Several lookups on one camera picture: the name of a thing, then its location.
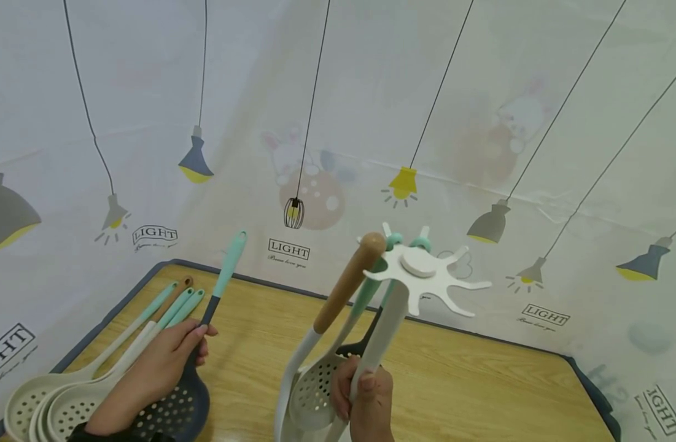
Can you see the white utensil rack stand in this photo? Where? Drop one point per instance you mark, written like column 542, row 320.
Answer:
column 420, row 270

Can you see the person's right thumb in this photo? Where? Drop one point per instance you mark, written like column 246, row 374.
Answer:
column 372, row 387

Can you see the person's left hand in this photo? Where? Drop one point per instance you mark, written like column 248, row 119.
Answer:
column 150, row 374

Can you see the person's right hand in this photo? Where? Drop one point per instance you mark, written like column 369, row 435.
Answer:
column 373, row 411

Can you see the person's left fingers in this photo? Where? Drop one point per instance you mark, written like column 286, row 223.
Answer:
column 202, row 353

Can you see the black wrist band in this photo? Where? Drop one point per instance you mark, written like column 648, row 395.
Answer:
column 122, row 434

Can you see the person's left thumb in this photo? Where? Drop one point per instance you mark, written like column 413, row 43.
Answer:
column 197, row 332

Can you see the person's right fingers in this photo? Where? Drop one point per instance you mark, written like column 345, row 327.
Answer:
column 342, row 387

